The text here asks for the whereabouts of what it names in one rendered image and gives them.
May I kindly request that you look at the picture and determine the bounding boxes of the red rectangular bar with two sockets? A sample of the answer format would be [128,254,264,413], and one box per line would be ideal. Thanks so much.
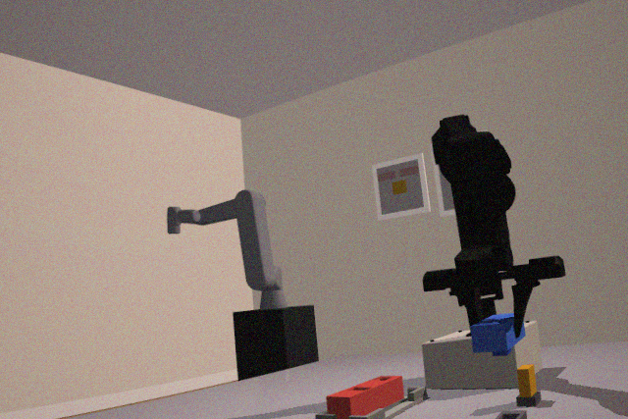
[327,376,404,419]

